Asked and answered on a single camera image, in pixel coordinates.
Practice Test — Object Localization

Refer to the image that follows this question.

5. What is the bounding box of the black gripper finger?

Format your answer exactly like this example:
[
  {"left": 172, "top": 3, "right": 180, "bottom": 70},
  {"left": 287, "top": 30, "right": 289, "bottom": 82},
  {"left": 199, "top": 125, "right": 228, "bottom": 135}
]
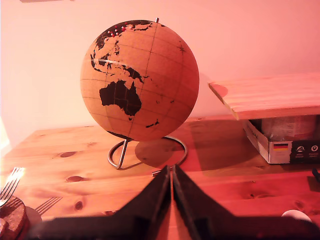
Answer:
[
  {"left": 172, "top": 164, "right": 241, "bottom": 240},
  {"left": 104, "top": 165, "right": 172, "bottom": 240}
]

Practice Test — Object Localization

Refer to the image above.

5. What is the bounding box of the white ceramic spoon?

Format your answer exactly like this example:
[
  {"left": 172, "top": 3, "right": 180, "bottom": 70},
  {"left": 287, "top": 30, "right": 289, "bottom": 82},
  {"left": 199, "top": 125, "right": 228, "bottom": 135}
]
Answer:
[{"left": 281, "top": 209, "right": 313, "bottom": 223}]

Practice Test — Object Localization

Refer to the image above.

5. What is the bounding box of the white cardboard carton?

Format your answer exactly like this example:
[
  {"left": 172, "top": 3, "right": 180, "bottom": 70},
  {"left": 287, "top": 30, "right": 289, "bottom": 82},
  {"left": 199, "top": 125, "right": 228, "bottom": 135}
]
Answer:
[{"left": 242, "top": 119, "right": 320, "bottom": 165}]

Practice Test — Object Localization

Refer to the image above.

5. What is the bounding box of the pale labelled packet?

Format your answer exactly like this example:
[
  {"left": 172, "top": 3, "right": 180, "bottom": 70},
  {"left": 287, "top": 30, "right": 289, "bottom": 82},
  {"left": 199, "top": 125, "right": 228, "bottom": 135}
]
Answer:
[{"left": 261, "top": 117, "right": 318, "bottom": 141}]

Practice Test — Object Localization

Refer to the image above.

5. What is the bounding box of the cork world globe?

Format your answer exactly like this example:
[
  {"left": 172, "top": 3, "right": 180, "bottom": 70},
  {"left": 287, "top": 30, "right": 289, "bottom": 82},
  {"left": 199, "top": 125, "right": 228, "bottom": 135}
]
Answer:
[{"left": 79, "top": 19, "right": 200, "bottom": 142}]

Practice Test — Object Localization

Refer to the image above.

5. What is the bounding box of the wooden board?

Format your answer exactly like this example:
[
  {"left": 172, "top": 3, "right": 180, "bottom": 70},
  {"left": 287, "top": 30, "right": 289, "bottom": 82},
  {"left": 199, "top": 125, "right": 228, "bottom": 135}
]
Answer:
[{"left": 208, "top": 73, "right": 320, "bottom": 121}]

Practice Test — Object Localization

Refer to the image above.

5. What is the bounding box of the round cork coaster stack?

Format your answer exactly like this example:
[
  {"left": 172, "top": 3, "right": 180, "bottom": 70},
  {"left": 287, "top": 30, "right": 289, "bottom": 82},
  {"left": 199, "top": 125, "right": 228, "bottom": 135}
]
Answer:
[{"left": 0, "top": 196, "right": 28, "bottom": 240}]

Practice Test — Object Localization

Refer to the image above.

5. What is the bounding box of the metal fork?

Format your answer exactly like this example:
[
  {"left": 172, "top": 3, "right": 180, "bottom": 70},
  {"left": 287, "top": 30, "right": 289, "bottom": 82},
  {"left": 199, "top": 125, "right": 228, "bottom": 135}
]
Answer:
[{"left": 0, "top": 166, "right": 26, "bottom": 204}]

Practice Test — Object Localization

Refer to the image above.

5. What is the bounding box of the metal wire globe stand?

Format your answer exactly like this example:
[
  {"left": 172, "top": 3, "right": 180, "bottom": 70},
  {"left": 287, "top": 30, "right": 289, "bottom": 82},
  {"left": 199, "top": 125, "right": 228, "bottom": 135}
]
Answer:
[{"left": 107, "top": 135, "right": 188, "bottom": 177}]

